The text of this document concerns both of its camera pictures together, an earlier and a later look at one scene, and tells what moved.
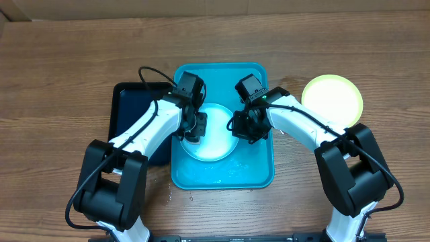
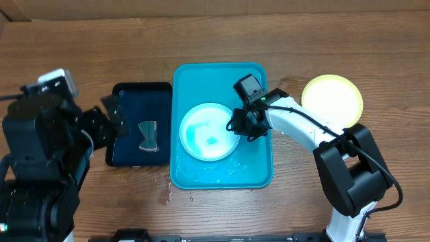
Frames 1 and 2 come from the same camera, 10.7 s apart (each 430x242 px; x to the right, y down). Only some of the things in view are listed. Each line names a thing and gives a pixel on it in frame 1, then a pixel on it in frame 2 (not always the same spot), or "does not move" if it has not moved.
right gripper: x=242 y=132 does not move
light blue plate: x=219 y=143 does not move
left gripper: x=201 y=128 → x=97 y=119
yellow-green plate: x=334 y=98 does not move
